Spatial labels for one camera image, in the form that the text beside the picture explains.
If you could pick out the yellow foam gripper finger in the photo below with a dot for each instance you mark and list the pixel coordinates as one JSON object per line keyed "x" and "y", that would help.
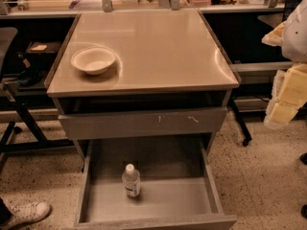
{"x": 289, "y": 94}
{"x": 274, "y": 38}

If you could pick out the clear plastic bottle white cap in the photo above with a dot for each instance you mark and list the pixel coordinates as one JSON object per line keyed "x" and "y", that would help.
{"x": 131, "y": 181}

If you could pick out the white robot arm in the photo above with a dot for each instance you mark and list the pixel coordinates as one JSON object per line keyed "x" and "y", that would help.
{"x": 294, "y": 39}

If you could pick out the closed top drawer front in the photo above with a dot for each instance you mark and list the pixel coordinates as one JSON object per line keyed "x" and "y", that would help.
{"x": 142, "y": 123}

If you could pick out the grey drawer cabinet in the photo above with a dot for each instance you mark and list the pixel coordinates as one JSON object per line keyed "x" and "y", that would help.
{"x": 164, "y": 60}

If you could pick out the open middle drawer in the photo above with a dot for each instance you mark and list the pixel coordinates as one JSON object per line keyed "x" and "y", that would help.
{"x": 178, "y": 191}

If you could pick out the grey rolling table right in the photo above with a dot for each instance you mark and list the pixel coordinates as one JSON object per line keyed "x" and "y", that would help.
{"x": 256, "y": 62}

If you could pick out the white paper bowl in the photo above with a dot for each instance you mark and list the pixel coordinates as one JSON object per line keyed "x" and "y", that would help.
{"x": 93, "y": 60}

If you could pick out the black rolling stand left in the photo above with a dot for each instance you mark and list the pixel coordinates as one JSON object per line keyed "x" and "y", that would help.
{"x": 7, "y": 35}

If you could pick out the white sneaker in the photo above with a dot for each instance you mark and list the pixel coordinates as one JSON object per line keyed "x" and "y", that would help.
{"x": 23, "y": 214}

